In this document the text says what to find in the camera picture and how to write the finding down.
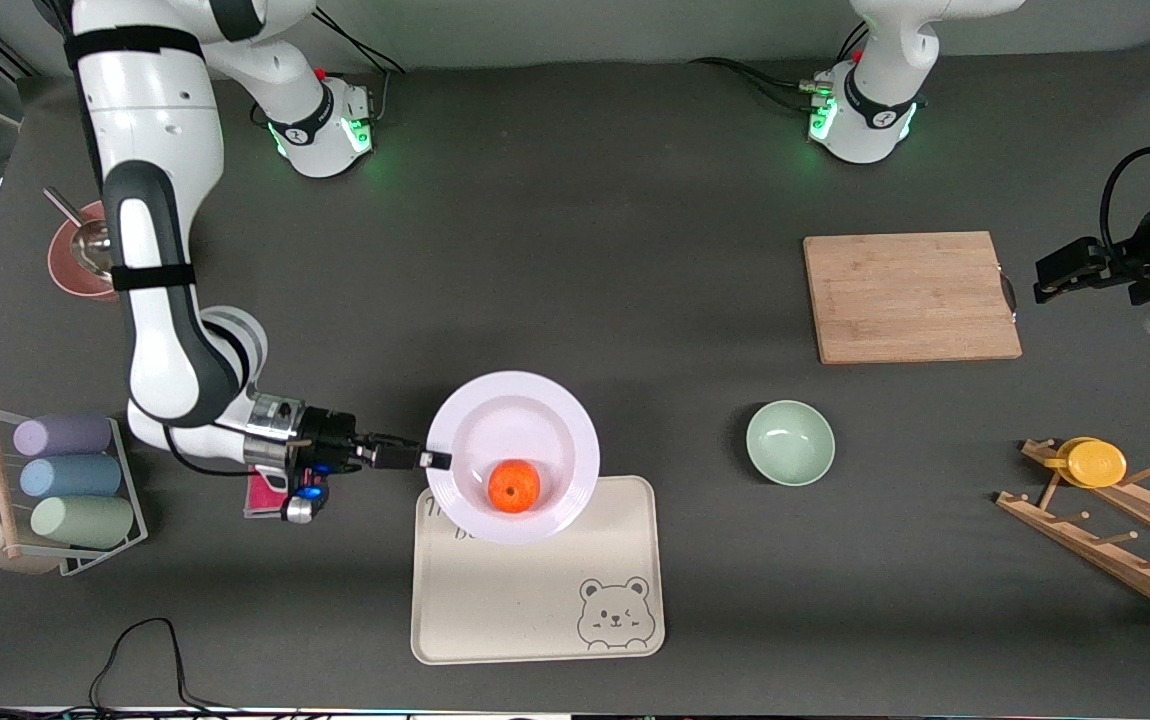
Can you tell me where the orange fruit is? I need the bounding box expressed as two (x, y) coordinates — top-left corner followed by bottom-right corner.
(487, 459), (542, 514)

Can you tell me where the white round plate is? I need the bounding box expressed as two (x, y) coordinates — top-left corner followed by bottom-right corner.
(425, 371), (601, 546)

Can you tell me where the pink folded cloth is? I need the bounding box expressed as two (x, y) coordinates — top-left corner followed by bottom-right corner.
(244, 470), (288, 519)

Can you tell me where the wooden cutting board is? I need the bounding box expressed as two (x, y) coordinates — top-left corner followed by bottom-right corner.
(803, 231), (1023, 365)

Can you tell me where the yellow mug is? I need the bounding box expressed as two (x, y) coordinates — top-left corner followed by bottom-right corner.
(1043, 437), (1128, 489)

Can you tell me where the cream tray with bear print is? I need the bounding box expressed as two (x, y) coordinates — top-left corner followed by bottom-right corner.
(411, 475), (666, 666)

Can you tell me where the green cup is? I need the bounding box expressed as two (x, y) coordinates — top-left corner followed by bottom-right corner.
(30, 496), (136, 549)

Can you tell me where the blue cup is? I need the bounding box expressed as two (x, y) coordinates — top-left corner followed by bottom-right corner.
(20, 456), (124, 499)

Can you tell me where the wooden peg drying rack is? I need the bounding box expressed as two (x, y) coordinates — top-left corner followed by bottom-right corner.
(996, 438), (1150, 630)

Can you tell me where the purple cup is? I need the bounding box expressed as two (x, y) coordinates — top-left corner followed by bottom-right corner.
(13, 414), (114, 458)

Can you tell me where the pink bowl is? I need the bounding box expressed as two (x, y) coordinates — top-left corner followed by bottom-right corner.
(47, 200), (122, 301)

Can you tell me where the pale green bowl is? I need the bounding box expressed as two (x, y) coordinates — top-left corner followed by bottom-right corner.
(746, 400), (836, 488)

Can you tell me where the black cable loop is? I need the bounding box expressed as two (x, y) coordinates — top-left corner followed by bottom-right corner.
(90, 618), (236, 716)

